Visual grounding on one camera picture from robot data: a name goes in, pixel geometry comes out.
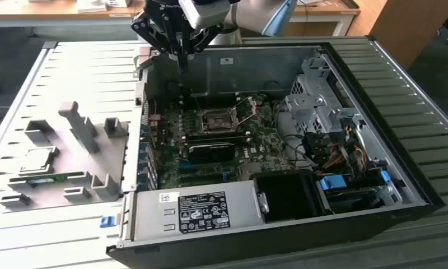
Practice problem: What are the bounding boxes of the blue disk carrier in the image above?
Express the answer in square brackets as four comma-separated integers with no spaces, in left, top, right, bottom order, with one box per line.
[318,174,348,192]

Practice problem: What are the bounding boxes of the black graphics card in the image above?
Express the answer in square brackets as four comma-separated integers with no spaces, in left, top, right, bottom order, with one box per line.
[185,141,235,165]

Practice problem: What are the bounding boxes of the blue plastic clip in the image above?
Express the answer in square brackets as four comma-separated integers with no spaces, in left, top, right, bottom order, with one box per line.
[98,215,115,229]

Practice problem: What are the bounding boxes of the metal locking lever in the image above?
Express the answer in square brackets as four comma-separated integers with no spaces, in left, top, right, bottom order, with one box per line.
[189,88,202,113]

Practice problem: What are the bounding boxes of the metal socket cover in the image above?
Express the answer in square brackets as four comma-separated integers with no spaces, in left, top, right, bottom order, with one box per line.
[227,95,258,127]

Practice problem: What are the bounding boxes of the white box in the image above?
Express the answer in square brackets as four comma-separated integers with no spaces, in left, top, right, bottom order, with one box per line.
[77,0,109,13]

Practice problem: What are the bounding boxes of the grey parts rack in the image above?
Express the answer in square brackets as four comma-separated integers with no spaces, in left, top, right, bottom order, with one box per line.
[0,100,130,214]

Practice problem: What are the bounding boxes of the black RAM slot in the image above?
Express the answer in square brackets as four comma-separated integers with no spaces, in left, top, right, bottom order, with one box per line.
[186,138,250,146]
[185,133,247,141]

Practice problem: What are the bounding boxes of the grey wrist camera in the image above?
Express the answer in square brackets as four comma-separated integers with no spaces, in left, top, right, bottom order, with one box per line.
[178,0,225,30]

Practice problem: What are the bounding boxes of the grey chipset heatsink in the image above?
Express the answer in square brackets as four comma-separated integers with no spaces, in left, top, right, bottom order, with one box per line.
[237,163,262,180]

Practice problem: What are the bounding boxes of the yellow power wires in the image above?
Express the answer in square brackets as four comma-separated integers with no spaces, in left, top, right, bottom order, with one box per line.
[318,127,369,176]

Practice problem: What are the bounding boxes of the silver CPU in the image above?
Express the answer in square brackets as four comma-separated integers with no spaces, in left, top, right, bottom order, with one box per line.
[21,147,57,170]

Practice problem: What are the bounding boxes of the wooden cabinet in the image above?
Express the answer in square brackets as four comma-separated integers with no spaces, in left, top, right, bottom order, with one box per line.
[345,0,448,71]

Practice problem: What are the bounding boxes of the grey case handle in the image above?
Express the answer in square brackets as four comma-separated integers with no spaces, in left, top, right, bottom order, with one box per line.
[131,46,153,79]

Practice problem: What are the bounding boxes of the green motherboard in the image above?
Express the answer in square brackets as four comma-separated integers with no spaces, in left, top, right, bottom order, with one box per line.
[137,94,286,189]

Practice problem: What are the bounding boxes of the CPU socket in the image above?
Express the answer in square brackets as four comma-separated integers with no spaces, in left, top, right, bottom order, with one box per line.
[197,108,243,134]

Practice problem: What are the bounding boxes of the silver drive cage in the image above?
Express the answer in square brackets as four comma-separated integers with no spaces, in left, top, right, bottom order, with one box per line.
[282,53,365,137]

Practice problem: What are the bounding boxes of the silver power supply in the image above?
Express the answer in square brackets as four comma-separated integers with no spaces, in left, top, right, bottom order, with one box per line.
[130,180,266,242]

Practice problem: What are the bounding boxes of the black PC case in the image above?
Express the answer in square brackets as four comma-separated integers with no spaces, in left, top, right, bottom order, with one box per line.
[103,41,444,269]

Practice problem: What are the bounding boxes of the green RAM stick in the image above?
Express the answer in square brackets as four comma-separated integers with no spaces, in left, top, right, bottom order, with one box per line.
[9,173,70,185]

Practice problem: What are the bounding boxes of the silver power supply latch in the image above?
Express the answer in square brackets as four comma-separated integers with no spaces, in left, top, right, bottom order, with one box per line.
[255,191,270,216]

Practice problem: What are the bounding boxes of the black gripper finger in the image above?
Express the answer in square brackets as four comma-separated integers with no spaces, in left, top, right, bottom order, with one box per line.
[129,11,186,75]
[182,22,225,75]

